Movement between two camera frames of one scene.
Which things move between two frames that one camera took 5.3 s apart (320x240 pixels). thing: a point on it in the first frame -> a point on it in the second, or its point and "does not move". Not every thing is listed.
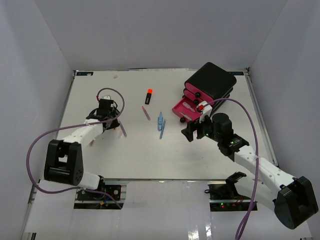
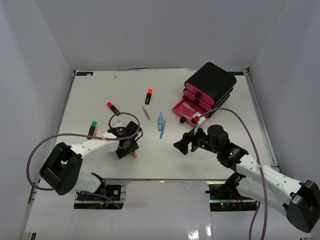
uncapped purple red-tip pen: [146, 113] does not move
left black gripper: [116, 123] -> [133, 146]
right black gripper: [192, 126] -> [182, 145]
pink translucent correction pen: [188, 106] does not move
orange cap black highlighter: [148, 96] does not move
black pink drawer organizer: [210, 83] does not move
